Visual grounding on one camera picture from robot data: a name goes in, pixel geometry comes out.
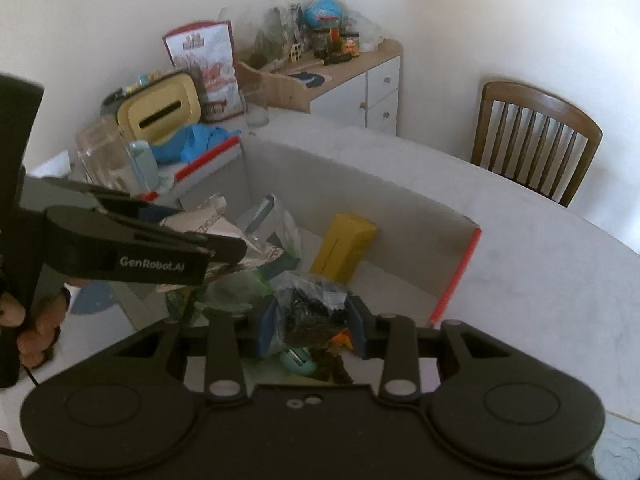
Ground silver foil packet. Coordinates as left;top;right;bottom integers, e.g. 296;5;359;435
157;195;283;293

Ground light plywood tray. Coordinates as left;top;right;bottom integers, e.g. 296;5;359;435
235;57;313;112

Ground person's left hand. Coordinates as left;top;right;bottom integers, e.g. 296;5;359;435
0;282;71;370

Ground dark oval coaster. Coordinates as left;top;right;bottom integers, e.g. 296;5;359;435
287;71;327;88

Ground wooden white sideboard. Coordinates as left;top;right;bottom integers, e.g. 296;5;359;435
235;37;403;136

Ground brown wooden slatted chair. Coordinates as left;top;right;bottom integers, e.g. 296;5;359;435
470;80;604;208

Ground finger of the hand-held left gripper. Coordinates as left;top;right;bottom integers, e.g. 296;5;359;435
97;199;249;266
42;176;161;216

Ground green white pouch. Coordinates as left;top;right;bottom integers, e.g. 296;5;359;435
239;194;302;263

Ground tall clear glass jar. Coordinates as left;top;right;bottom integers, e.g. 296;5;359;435
75;115;143;196

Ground green plant decoration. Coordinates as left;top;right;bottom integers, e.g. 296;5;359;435
252;5;306;68

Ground white paper sheet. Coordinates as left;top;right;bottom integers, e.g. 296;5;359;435
27;152;81;182

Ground yellow tissue box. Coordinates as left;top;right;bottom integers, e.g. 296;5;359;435
116;71;202;143

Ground green snack packet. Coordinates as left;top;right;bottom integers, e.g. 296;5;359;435
165;270;273;313

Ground red white printed bag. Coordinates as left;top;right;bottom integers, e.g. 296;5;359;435
162;20;248;122

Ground black cable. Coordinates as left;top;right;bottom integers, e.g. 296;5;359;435
0;355;43;463

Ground clear drinking glass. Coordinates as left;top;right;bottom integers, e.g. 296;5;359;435
242;85;271;130

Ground blue rubber gloves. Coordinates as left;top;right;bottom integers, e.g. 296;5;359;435
150;122;241;166

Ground crumpled clear plastic wrap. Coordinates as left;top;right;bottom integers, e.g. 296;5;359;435
350;5;388;53

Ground blue globe toy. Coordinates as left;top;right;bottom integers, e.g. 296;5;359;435
304;0;343;30

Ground pale green cup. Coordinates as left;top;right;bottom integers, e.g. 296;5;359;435
127;139;160;193

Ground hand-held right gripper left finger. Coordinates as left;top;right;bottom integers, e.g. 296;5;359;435
112;300;278;404

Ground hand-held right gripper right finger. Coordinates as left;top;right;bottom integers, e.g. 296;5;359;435
347;296;512;404

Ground red white cardboard box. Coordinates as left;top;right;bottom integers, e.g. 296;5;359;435
120;135;485;333

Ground yellow packet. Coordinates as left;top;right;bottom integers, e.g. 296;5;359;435
309;212;378;286

